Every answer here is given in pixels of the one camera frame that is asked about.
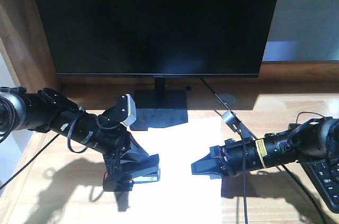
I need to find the black keyboard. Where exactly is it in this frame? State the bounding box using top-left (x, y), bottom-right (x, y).
top-left (301, 160), bottom-right (338, 213)

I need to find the black monitor cable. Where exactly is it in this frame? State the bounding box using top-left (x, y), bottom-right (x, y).
top-left (199, 77), bottom-right (234, 115)

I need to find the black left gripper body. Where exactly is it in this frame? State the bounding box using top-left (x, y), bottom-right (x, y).
top-left (52, 111), bottom-right (129, 159)

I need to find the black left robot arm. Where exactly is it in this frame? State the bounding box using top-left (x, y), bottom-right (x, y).
top-left (1, 87), bottom-right (159, 178)

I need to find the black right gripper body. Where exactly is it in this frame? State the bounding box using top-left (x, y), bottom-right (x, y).
top-left (210, 139), bottom-right (258, 176)

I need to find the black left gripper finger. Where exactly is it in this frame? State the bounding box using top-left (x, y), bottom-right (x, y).
top-left (120, 132), bottom-right (159, 174)
top-left (103, 153), bottom-right (133, 192)

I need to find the white paper sheet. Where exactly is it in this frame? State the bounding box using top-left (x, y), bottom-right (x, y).
top-left (125, 117), bottom-right (222, 223)

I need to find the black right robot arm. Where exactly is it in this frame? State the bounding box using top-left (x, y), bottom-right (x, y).
top-left (103, 112), bottom-right (338, 192)

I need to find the right gripper black finger with white pad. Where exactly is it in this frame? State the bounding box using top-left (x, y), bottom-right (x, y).
top-left (191, 154), bottom-right (228, 179)

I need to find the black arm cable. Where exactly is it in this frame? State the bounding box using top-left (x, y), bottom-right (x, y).
top-left (0, 133), bottom-right (60, 190)
top-left (239, 128), bottom-right (249, 224)

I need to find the grey desk cable grommet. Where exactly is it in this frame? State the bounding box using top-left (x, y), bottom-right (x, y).
top-left (216, 93), bottom-right (237, 106)

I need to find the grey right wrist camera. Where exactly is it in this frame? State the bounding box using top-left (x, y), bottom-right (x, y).
top-left (221, 110), bottom-right (255, 140)

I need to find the black stapler with orange button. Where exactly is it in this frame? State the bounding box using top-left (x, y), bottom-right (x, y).
top-left (102, 162), bottom-right (162, 192)

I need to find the black computer monitor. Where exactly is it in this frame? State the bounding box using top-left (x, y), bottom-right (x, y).
top-left (36, 0), bottom-right (277, 131)

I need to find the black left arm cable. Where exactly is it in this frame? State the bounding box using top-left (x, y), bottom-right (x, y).
top-left (0, 133), bottom-right (60, 190)

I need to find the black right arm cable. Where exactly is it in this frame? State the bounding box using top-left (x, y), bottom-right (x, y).
top-left (239, 128), bottom-right (249, 224)

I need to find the wooden desk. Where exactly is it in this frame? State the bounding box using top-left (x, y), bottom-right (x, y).
top-left (1, 0), bottom-right (338, 223)

